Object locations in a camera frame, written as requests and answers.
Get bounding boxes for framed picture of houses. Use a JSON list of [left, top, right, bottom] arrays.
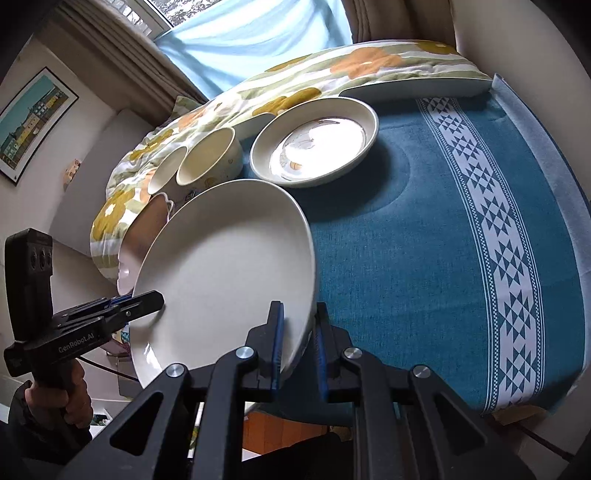
[[0, 67, 79, 185]]

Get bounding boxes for window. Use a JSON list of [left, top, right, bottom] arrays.
[[122, 0, 213, 35]]

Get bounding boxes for person's left hand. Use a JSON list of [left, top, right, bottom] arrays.
[[24, 362, 94, 432]]

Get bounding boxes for large plain white plate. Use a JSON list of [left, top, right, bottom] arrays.
[[129, 179, 317, 393]]

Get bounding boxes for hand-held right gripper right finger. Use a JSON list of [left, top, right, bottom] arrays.
[[311, 302, 532, 480]]

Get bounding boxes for light blue curtain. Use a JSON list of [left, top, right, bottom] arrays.
[[154, 0, 354, 104]]

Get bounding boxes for cream bowl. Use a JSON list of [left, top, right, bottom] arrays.
[[147, 145, 188, 195], [175, 127, 244, 193]]

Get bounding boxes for grey foam panel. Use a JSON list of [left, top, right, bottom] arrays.
[[48, 108, 153, 247]]

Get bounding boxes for black cable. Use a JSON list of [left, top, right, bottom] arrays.
[[76, 354, 139, 383]]

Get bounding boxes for pink bowl with handles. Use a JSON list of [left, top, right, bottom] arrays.
[[116, 193, 174, 296]]

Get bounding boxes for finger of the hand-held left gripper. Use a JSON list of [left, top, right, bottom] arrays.
[[52, 295, 137, 324], [95, 291, 165, 329]]

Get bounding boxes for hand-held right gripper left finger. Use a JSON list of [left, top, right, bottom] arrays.
[[58, 301, 286, 480]]

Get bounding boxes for floral duvet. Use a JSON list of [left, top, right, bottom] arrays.
[[90, 39, 492, 282]]

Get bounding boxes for beige curtain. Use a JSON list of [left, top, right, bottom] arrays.
[[342, 0, 455, 47], [32, 0, 208, 121]]

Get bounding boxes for blue cloth with white band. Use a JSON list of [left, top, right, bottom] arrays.
[[240, 74, 591, 416]]

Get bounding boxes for cream plate with duck print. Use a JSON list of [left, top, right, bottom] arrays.
[[249, 97, 380, 188]]

